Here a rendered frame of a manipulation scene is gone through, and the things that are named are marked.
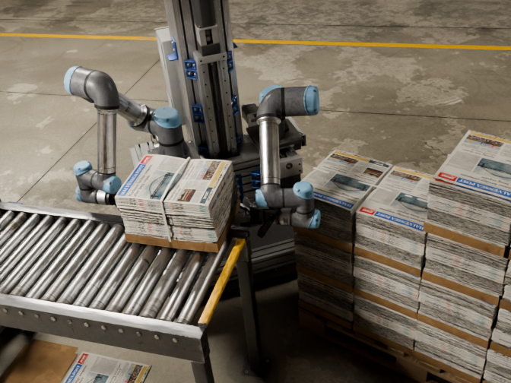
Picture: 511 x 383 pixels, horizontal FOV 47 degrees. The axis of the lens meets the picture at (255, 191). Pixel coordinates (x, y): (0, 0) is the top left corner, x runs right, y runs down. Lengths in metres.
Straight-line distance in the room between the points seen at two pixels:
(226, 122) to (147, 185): 0.74
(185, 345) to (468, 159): 1.17
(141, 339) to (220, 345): 0.96
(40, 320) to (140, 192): 0.56
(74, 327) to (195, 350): 0.45
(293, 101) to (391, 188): 0.54
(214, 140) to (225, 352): 1.02
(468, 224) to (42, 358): 2.09
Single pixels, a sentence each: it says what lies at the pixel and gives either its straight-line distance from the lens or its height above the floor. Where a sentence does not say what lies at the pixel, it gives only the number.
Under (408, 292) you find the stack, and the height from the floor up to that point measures 0.51.
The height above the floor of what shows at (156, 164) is 1.04.
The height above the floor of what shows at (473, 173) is 1.07.
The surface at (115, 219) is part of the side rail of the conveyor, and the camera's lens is 2.49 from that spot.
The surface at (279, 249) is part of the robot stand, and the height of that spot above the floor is 0.23.
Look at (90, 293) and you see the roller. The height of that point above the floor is 0.79.
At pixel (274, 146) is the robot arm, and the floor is 1.07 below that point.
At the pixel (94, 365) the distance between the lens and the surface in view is 3.03.
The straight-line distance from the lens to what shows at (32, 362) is 3.18.
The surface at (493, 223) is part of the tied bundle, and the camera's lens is 2.12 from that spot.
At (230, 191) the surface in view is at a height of 0.95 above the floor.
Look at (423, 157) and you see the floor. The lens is 4.23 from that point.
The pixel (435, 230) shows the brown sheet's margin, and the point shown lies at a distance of 2.21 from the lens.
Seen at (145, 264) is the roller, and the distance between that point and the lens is 2.25.
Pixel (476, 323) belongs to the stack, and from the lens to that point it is 2.42.
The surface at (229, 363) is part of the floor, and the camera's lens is 2.89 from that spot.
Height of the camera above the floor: 2.24
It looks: 35 degrees down
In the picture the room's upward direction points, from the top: 6 degrees counter-clockwise
